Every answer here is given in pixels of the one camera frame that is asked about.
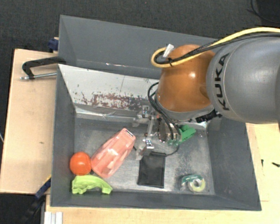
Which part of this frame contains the light green plastic cutter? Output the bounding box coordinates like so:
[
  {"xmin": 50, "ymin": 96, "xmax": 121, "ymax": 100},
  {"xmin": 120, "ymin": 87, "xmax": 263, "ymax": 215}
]
[{"xmin": 70, "ymin": 173, "xmax": 114, "ymax": 199}]

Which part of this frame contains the black cylinder on white bracket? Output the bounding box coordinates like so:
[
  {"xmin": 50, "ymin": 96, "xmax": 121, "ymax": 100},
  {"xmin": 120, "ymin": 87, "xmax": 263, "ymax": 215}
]
[{"xmin": 194, "ymin": 107, "xmax": 223, "ymax": 126}]

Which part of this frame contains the black flat pouch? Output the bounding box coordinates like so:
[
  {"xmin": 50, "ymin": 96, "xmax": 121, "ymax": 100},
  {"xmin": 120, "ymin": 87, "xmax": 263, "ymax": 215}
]
[{"xmin": 136, "ymin": 150, "xmax": 168, "ymax": 189}]

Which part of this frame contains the orange ball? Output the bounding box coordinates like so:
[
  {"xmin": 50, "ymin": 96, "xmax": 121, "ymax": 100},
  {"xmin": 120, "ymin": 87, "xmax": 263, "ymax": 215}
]
[{"xmin": 69, "ymin": 151, "xmax": 94, "ymax": 177}]

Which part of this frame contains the brown cardboard board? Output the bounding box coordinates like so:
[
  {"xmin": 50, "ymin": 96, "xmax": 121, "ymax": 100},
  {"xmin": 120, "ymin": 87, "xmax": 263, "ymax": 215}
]
[{"xmin": 0, "ymin": 48, "xmax": 65, "ymax": 199}]

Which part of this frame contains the green tape roll dispenser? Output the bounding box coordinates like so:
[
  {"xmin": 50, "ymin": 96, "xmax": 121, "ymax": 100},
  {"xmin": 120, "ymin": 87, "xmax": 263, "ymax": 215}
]
[{"xmin": 179, "ymin": 172, "xmax": 208, "ymax": 194}]

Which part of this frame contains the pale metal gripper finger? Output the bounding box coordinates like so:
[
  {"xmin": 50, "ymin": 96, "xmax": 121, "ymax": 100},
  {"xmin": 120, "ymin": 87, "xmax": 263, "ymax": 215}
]
[
  {"xmin": 132, "ymin": 104, "xmax": 154, "ymax": 129},
  {"xmin": 134, "ymin": 137, "xmax": 156, "ymax": 162}
]

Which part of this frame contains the pink translucent plastic bottle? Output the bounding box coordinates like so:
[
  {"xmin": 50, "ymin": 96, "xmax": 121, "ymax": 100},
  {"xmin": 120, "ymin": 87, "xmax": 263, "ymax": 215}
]
[{"xmin": 89, "ymin": 125, "xmax": 137, "ymax": 182}]

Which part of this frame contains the grey metal bin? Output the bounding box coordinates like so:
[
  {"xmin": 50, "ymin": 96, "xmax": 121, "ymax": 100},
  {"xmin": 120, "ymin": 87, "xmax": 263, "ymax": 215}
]
[{"xmin": 41, "ymin": 14, "xmax": 279, "ymax": 224}]

